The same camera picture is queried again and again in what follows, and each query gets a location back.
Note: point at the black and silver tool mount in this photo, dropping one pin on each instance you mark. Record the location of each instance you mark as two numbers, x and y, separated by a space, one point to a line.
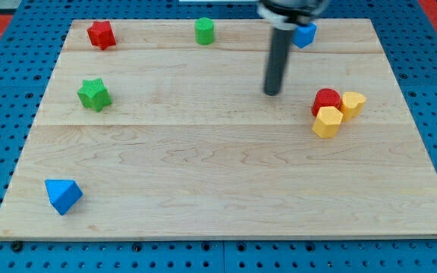
287 14

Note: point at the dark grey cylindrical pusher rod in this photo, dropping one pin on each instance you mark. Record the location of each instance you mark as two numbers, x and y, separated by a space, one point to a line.
277 61

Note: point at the red star block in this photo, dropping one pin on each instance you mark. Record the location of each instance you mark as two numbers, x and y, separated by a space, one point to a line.
101 34

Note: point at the green star block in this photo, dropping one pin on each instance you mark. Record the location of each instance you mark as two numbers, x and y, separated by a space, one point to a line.
93 94

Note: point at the blue pentagon block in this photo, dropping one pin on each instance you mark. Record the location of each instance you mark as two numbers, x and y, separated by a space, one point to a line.
304 35

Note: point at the red cylinder block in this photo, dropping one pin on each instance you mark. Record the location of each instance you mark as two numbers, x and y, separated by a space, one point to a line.
325 97

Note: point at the green cylinder block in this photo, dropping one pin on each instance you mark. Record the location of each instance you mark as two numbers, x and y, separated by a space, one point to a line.
204 31

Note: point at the yellow hexagon block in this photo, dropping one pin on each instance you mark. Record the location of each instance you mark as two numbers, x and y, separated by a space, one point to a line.
327 122

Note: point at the yellow heart block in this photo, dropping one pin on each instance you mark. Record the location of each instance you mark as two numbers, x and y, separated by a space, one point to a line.
351 105

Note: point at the light wooden board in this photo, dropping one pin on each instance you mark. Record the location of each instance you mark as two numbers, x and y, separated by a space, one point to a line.
192 149

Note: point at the blue triangle block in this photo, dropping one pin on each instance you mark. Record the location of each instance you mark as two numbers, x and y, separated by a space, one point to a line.
63 194

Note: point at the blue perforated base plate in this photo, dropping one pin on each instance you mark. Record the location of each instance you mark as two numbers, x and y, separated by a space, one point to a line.
29 48

